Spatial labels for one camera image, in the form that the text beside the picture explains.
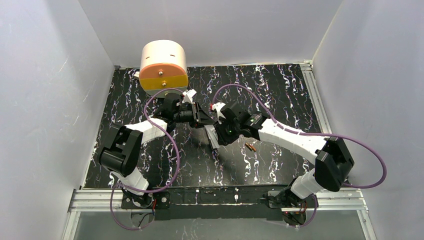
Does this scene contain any long white rectangular block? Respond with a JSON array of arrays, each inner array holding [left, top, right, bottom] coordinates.
[[205, 129, 220, 151]]

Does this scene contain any white remote control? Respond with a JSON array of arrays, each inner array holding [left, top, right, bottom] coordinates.
[[201, 121, 215, 131]]

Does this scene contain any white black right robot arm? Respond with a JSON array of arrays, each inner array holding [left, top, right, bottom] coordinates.
[[210, 101, 355, 208]]

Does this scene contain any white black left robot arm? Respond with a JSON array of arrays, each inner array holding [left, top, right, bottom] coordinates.
[[96, 90, 214, 199]]

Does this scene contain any orange green battery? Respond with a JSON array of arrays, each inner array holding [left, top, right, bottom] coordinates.
[[244, 143, 253, 151]]

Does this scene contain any cylindrical drawer box orange front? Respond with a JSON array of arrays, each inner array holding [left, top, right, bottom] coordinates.
[[138, 39, 189, 98]]

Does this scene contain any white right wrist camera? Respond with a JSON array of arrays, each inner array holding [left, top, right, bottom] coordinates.
[[210, 102, 226, 121]]

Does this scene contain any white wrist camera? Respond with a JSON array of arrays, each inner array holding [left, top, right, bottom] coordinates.
[[182, 89, 197, 105], [210, 102, 226, 121]]

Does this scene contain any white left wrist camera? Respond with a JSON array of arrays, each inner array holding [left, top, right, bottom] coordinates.
[[182, 89, 197, 105]]

